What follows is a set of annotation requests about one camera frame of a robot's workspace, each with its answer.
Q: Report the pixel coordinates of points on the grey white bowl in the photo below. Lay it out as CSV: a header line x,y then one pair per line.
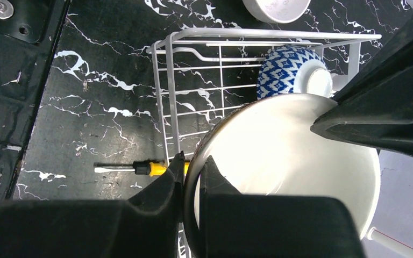
x,y
276,11

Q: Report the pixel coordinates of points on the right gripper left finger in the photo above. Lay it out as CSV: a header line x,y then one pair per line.
x,y
145,225

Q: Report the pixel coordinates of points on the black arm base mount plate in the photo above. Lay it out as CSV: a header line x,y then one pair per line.
x,y
29,32

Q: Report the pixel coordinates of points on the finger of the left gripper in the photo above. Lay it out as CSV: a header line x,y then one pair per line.
x,y
375,108

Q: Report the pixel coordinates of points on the white wire dish rack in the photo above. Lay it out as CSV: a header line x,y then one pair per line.
x,y
203,74

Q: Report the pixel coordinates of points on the yellow handled screwdriver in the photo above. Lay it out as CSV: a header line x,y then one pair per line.
x,y
138,167

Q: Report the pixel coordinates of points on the white bowl brown rim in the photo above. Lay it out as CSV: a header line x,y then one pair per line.
x,y
267,148

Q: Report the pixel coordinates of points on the white pvc pipe frame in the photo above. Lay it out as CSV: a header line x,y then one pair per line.
x,y
389,242

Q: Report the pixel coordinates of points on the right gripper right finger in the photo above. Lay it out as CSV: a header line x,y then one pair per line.
x,y
239,225

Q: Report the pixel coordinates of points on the red patterned blue bowl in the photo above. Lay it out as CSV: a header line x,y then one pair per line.
x,y
293,69

